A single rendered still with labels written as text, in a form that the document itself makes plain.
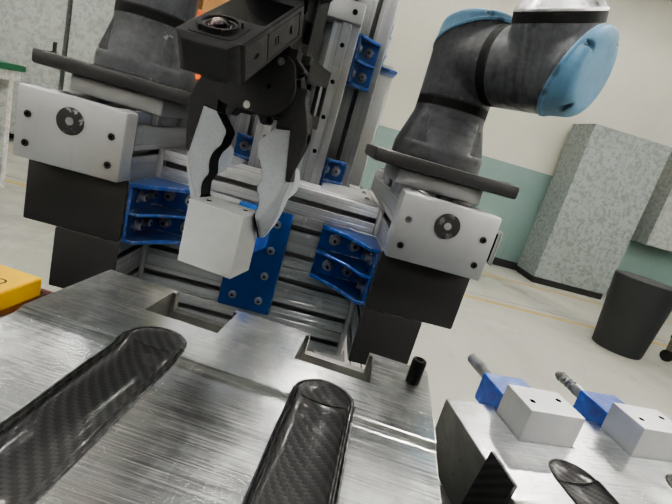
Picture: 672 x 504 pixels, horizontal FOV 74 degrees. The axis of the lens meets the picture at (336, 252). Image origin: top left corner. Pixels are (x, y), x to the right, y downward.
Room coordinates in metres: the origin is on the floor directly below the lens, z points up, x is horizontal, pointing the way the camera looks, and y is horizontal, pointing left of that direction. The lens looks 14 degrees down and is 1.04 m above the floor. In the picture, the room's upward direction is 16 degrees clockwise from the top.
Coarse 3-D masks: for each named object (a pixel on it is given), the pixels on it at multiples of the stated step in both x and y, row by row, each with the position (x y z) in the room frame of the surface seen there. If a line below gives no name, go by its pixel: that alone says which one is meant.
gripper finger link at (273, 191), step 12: (276, 132) 0.36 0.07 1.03; (288, 132) 0.36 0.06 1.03; (264, 144) 0.36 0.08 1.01; (276, 144) 0.36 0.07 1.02; (288, 144) 0.35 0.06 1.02; (264, 156) 0.36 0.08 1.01; (276, 156) 0.36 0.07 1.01; (264, 168) 0.36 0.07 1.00; (276, 168) 0.36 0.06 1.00; (264, 180) 0.36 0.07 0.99; (276, 180) 0.36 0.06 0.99; (264, 192) 0.36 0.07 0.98; (276, 192) 0.36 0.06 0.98; (288, 192) 0.36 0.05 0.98; (264, 204) 0.36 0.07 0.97; (276, 204) 0.36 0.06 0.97; (264, 216) 0.36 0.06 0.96; (276, 216) 0.36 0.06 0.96; (264, 228) 0.36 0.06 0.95
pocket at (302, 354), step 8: (304, 344) 0.31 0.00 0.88; (304, 352) 0.31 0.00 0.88; (312, 352) 0.31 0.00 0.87; (304, 360) 0.31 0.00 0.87; (312, 360) 0.31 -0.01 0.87; (320, 360) 0.31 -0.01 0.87; (328, 360) 0.31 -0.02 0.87; (336, 360) 0.31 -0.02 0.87; (368, 360) 0.31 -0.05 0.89; (328, 368) 0.31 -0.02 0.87; (336, 368) 0.31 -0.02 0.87; (344, 368) 0.31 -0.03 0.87; (352, 368) 0.31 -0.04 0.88; (360, 368) 0.31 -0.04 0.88; (368, 368) 0.31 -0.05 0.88; (352, 376) 0.31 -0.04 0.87; (360, 376) 0.31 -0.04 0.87; (368, 376) 0.29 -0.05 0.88
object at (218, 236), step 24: (192, 216) 0.35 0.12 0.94; (216, 216) 0.35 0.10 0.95; (240, 216) 0.34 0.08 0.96; (192, 240) 0.35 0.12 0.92; (216, 240) 0.34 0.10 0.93; (240, 240) 0.34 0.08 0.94; (264, 240) 0.41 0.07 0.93; (192, 264) 0.35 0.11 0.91; (216, 264) 0.34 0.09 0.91; (240, 264) 0.35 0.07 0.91
